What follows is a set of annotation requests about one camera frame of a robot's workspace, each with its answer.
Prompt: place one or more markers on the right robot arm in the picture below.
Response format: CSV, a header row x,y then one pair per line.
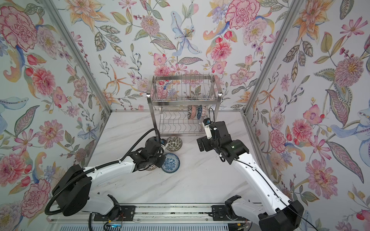
x,y
276,211

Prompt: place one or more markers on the light blue floral bowl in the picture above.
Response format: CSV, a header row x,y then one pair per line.
x,y
171,164

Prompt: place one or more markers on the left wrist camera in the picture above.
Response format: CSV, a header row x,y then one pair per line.
x,y
164,143

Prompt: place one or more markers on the blue triangle pattern bowl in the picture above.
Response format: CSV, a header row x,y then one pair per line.
x,y
199,112

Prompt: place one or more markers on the right aluminium corner post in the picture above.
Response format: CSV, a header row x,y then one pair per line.
x,y
287,23

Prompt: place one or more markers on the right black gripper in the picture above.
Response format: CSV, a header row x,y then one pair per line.
x,y
205,141

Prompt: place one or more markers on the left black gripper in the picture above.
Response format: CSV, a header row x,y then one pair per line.
x,y
163,158

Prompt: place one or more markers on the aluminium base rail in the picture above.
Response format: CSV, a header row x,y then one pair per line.
x,y
189,213

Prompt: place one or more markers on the left aluminium corner post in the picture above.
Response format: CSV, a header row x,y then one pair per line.
x,y
67,37

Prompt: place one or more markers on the aluminium corner post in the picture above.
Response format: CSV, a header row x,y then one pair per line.
x,y
287,23
67,37

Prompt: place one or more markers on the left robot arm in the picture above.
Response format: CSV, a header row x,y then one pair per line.
x,y
82,189

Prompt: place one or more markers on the steel two-tier dish rack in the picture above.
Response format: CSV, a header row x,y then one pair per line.
x,y
169,97

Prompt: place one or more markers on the white lattice bowl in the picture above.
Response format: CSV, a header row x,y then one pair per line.
x,y
152,167

